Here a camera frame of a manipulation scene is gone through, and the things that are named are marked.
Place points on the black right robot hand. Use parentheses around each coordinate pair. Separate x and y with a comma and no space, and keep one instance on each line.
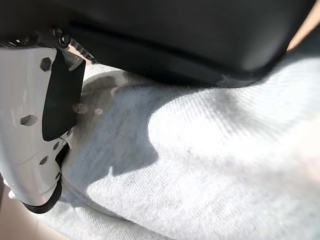
(175,32)

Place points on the light grey white garment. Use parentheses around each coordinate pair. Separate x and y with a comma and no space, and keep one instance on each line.
(212,162)

